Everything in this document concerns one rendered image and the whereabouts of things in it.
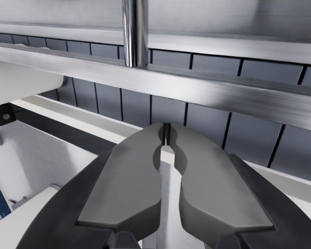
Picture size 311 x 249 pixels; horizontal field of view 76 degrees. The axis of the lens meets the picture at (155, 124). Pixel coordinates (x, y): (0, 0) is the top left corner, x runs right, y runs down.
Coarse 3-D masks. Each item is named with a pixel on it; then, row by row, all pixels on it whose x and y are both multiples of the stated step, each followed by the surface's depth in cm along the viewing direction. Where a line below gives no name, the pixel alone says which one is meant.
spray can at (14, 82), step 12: (48, 48) 24; (0, 72) 19; (12, 72) 20; (24, 72) 21; (36, 72) 22; (48, 72) 23; (0, 84) 19; (12, 84) 20; (24, 84) 21; (36, 84) 22; (48, 84) 24; (60, 84) 25; (0, 96) 20; (12, 96) 21; (24, 96) 22
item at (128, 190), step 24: (120, 144) 10; (144, 144) 10; (120, 168) 9; (144, 168) 9; (96, 192) 7; (120, 192) 7; (144, 192) 7; (96, 216) 6; (120, 216) 6; (144, 216) 7
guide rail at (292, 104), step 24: (0, 48) 15; (24, 48) 14; (72, 72) 12; (96, 72) 11; (120, 72) 10; (144, 72) 9; (168, 72) 9; (192, 72) 9; (168, 96) 9; (192, 96) 9; (216, 96) 8; (240, 96) 8; (264, 96) 7; (288, 96) 7; (288, 120) 7
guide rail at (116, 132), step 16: (32, 96) 28; (48, 112) 24; (64, 112) 23; (80, 112) 24; (80, 128) 22; (96, 128) 21; (112, 128) 20; (128, 128) 20; (160, 160) 18; (272, 176) 14; (288, 192) 13; (304, 192) 13; (304, 208) 13
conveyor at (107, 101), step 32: (160, 64) 18; (192, 64) 17; (224, 64) 15; (256, 64) 14; (288, 64) 13; (64, 96) 27; (96, 96) 24; (128, 96) 21; (192, 128) 19; (224, 128) 17; (256, 128) 16; (288, 128) 15; (256, 160) 17; (288, 160) 15
